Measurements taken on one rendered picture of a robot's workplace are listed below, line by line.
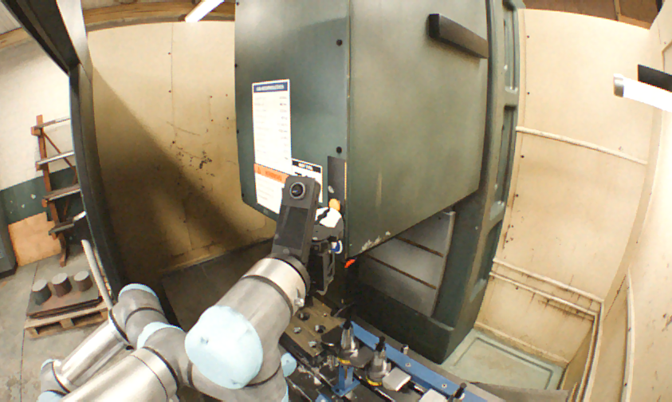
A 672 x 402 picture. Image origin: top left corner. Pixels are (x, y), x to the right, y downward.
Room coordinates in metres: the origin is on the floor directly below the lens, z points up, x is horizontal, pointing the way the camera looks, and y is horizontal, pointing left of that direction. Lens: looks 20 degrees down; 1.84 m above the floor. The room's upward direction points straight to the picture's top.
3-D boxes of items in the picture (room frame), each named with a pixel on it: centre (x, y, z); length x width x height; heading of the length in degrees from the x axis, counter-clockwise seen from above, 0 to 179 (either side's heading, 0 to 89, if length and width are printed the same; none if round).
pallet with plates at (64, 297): (1.64, 2.86, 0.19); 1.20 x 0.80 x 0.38; 128
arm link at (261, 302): (0.22, 0.10, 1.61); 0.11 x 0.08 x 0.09; 163
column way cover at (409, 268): (1.18, -0.28, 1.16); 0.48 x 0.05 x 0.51; 43
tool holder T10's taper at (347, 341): (0.57, -0.03, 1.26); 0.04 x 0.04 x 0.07
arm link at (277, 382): (0.22, 0.12, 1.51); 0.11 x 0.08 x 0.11; 76
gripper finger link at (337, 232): (0.42, 0.01, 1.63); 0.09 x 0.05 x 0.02; 163
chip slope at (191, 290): (1.37, 0.50, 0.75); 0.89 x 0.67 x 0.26; 133
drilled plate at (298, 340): (0.91, 0.09, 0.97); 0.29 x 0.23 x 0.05; 43
